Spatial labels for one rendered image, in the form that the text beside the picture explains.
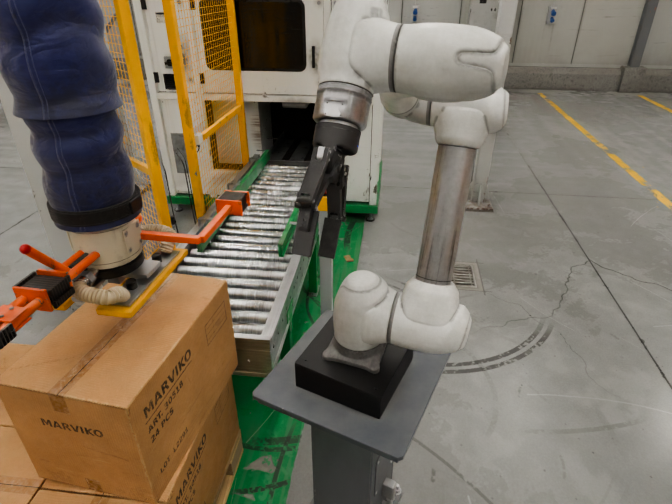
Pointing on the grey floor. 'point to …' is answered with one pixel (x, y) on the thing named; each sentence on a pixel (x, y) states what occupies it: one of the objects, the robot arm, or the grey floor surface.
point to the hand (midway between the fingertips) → (315, 249)
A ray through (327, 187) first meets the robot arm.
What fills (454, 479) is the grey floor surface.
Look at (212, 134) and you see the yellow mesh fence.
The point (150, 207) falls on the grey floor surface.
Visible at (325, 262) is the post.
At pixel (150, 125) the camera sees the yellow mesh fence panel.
